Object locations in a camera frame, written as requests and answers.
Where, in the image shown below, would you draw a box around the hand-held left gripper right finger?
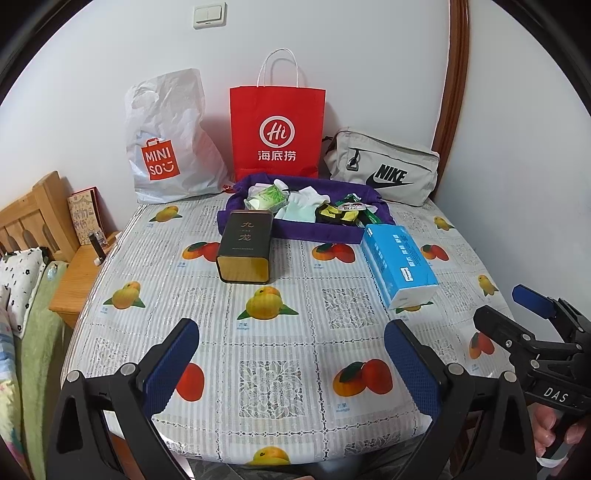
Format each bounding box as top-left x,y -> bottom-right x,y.
384,319 -> 539,480

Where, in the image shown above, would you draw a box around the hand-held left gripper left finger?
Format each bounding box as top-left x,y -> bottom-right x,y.
46,318 -> 200,480

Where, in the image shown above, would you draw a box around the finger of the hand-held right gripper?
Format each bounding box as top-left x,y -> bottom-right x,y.
473,305 -> 540,366
512,285 -> 591,335

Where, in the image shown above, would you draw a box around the purple fabric storage basket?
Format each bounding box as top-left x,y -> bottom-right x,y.
217,174 -> 397,245

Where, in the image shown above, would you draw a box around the yellow and black pouch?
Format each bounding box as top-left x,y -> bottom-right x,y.
315,203 -> 365,225

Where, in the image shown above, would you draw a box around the green sachet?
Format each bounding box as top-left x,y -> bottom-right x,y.
335,194 -> 384,227

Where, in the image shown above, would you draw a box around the clear mesh pouch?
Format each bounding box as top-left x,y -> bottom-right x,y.
245,185 -> 290,211

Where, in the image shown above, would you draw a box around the white knit glove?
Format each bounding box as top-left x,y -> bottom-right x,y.
274,202 -> 318,223
294,186 -> 331,207

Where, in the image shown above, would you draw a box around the person's right hand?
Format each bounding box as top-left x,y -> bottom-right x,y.
533,406 -> 588,455

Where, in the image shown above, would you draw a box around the blue tissue pack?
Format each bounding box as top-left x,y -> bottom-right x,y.
360,224 -> 439,311

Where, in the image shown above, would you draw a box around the wooden bedside table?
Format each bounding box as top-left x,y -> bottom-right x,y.
48,230 -> 123,328

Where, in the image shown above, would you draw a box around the green blanket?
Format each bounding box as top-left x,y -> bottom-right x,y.
14,261 -> 72,462

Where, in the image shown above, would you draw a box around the dark small bottle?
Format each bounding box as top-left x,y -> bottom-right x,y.
90,232 -> 108,266

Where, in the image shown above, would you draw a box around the dark tea tin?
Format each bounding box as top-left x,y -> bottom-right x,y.
216,210 -> 273,284

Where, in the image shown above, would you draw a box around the colourful striped blanket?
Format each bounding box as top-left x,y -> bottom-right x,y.
0,286 -> 24,462

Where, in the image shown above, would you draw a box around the white pillow black dots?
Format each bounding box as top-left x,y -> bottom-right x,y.
0,248 -> 49,335

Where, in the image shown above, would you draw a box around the patterned notebook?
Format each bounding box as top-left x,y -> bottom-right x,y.
67,186 -> 105,245

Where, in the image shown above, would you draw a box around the grey waist bag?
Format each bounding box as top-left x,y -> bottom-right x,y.
322,129 -> 441,207

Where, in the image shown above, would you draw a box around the wooden bed headboard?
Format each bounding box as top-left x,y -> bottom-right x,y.
0,171 -> 79,261

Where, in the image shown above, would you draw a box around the white plastic shopping bag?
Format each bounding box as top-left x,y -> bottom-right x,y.
124,68 -> 230,205

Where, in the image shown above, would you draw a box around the red paper bag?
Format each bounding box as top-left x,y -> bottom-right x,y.
229,50 -> 327,182

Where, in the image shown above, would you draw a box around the wooden door frame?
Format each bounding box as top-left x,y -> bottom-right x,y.
431,0 -> 471,204

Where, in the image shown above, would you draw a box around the white light switch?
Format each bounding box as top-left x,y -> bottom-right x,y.
193,2 -> 228,29

